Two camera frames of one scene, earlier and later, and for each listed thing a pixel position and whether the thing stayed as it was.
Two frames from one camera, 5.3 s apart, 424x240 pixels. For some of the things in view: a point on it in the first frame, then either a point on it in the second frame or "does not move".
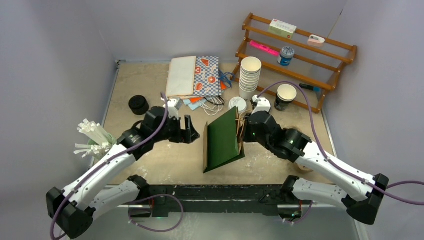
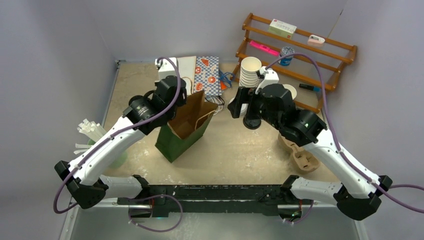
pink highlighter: x=265 y=47 does not move
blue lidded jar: x=285 y=56 does not move
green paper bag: x=222 y=142 → x=187 y=127
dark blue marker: x=312 y=88 does not move
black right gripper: x=246 y=136 → x=243 y=97
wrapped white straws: x=96 y=132 does not move
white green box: x=282 y=28 does not move
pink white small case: x=315 y=40 does not move
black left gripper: x=185 y=136 → x=183 y=102
